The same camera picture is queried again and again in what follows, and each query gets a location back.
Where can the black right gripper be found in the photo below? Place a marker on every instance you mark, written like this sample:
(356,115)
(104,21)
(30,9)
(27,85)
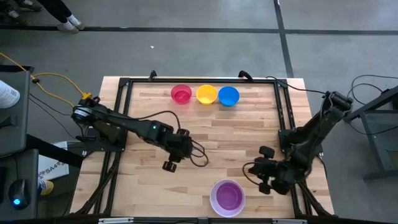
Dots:
(264,171)

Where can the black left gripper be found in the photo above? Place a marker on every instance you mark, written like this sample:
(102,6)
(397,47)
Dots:
(180,147)

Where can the small purple bowl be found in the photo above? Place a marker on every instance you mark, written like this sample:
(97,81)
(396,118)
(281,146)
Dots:
(229,196)

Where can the small pink bowl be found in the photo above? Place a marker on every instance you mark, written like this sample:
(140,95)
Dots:
(181,94)

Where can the small yellow bowl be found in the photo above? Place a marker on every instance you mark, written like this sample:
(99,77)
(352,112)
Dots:
(206,94)

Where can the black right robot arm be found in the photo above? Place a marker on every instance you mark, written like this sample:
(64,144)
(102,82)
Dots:
(314,130)

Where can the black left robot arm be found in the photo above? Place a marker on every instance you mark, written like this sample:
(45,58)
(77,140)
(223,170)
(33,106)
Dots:
(136,126)

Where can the small blue bowl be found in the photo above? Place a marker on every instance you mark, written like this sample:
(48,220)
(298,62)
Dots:
(229,96)

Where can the black metal stand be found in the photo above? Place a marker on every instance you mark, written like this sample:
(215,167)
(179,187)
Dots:
(371,146)

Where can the black diagonal bar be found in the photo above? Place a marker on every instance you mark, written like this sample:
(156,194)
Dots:
(53,151)

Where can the person's foot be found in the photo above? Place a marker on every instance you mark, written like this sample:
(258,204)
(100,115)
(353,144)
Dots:
(46,187)

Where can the dark grey desk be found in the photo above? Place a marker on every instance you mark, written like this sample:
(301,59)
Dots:
(28,168)

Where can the dark grey desk panel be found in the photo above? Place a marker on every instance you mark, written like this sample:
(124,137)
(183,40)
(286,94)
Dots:
(15,124)

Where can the black computer mouse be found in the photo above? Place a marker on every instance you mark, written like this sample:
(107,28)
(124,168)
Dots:
(19,193)

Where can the white labelled bottle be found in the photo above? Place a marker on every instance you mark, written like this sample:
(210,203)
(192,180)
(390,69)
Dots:
(6,93)

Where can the person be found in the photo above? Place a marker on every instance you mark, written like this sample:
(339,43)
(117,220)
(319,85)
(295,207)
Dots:
(59,11)
(14,14)

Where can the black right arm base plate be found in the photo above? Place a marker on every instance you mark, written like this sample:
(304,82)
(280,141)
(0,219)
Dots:
(283,138)

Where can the silver bracket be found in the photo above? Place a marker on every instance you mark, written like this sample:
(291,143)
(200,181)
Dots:
(289,221)
(115,221)

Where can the black aluminium table frame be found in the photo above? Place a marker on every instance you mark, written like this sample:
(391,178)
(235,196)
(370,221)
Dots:
(202,81)

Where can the black frame clamp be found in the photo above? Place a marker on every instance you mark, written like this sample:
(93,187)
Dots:
(152,75)
(245,74)

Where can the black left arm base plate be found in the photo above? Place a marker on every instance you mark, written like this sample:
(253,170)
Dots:
(93,144)

